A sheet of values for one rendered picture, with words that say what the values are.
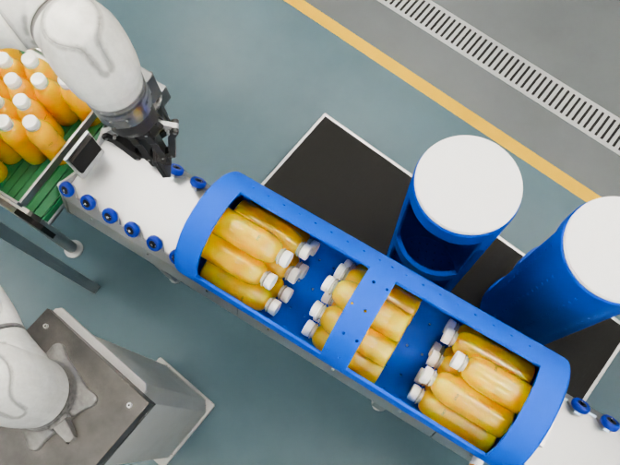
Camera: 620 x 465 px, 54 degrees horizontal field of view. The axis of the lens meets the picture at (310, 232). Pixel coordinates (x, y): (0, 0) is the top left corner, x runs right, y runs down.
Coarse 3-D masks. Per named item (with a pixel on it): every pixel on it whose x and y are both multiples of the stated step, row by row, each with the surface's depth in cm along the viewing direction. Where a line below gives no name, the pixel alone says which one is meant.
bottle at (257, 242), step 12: (228, 216) 141; (240, 216) 142; (216, 228) 141; (228, 228) 140; (240, 228) 140; (252, 228) 140; (264, 228) 142; (228, 240) 141; (240, 240) 140; (252, 240) 139; (264, 240) 139; (276, 240) 140; (252, 252) 140; (264, 252) 139; (276, 252) 139
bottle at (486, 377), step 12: (468, 360) 131; (480, 360) 130; (468, 372) 130; (480, 372) 129; (492, 372) 128; (504, 372) 129; (468, 384) 131; (480, 384) 128; (492, 384) 128; (504, 384) 127; (516, 384) 128; (528, 384) 129; (492, 396) 129; (504, 396) 127; (516, 396) 127; (516, 408) 127
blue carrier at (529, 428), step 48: (240, 192) 140; (192, 240) 137; (336, 240) 137; (384, 288) 131; (432, 288) 135; (288, 336) 139; (336, 336) 131; (432, 336) 153; (384, 384) 146; (528, 432) 122
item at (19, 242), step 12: (0, 228) 182; (12, 240) 190; (24, 240) 196; (24, 252) 199; (36, 252) 205; (48, 264) 215; (60, 264) 222; (72, 276) 234; (84, 276) 243; (96, 288) 257
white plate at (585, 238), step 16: (592, 208) 155; (608, 208) 155; (576, 224) 154; (592, 224) 154; (608, 224) 154; (576, 240) 153; (592, 240) 153; (608, 240) 152; (576, 256) 151; (592, 256) 151; (608, 256) 151; (576, 272) 150; (592, 272) 150; (608, 272) 150; (592, 288) 149; (608, 288) 149
